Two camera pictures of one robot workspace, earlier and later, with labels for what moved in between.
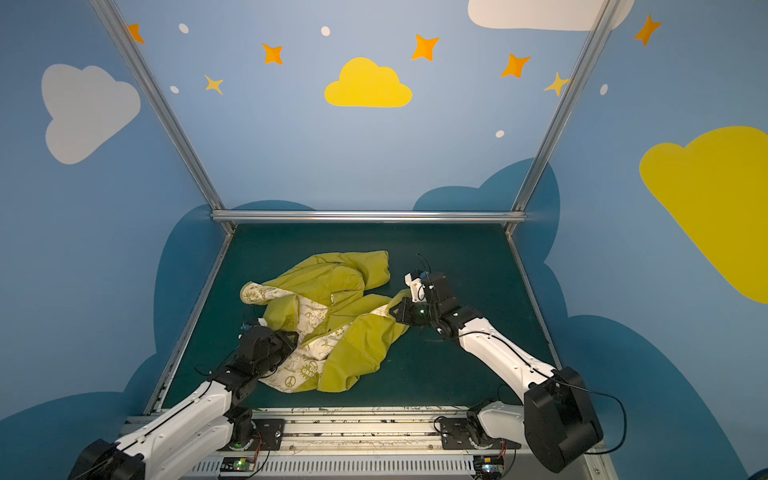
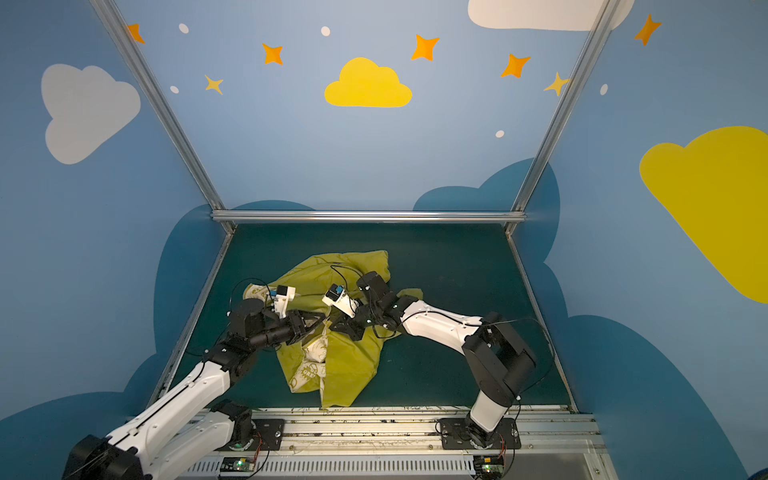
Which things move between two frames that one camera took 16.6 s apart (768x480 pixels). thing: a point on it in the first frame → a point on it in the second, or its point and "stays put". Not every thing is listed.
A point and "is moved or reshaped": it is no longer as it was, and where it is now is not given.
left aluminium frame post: x=161 y=101 stays put
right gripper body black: x=409 y=309 → x=349 y=324
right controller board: x=488 y=466 stays put
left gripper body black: x=279 y=339 → x=299 y=326
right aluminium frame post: x=561 y=113 stays put
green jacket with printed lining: x=343 y=330 is moved or reshaped
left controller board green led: x=237 y=464 stays put
